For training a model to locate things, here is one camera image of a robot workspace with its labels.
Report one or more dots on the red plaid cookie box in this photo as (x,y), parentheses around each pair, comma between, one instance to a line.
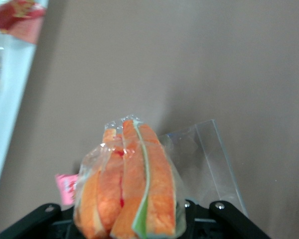
(17,15)

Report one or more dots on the pink snack packet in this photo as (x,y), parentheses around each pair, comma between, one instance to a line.
(66,188)

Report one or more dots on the triangle sandwich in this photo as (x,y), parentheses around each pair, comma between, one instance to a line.
(129,186)

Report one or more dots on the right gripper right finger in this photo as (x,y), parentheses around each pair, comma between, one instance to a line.
(229,216)

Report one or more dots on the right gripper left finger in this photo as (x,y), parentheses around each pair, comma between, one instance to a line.
(40,216)

